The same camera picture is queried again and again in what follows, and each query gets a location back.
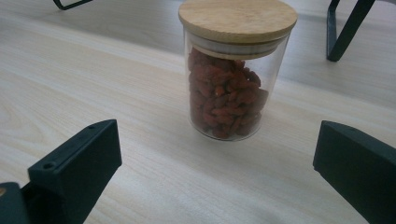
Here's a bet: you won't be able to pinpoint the glass jar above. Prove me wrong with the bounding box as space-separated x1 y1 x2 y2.
183 29 291 143

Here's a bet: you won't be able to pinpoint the dried red goji berries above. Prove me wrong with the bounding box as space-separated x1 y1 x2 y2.
187 47 270 140

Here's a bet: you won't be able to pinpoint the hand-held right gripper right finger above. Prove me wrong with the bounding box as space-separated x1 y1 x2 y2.
312 119 396 224

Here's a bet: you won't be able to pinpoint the round wooden lid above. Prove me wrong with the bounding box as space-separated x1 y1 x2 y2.
177 0 299 61

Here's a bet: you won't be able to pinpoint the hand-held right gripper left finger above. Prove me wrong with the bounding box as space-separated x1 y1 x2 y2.
21 119 123 224

